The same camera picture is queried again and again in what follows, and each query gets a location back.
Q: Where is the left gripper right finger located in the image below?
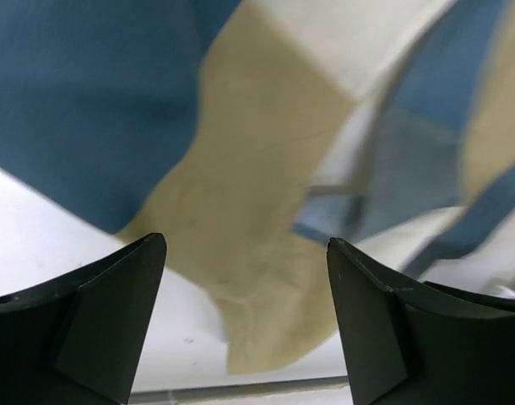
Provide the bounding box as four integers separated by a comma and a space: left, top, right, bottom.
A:
327, 239, 515, 405

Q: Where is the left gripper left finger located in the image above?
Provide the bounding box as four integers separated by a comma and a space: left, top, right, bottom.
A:
0, 233, 167, 405

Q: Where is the blue beige patchwork pillowcase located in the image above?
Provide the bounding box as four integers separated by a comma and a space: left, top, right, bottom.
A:
0, 1, 515, 375

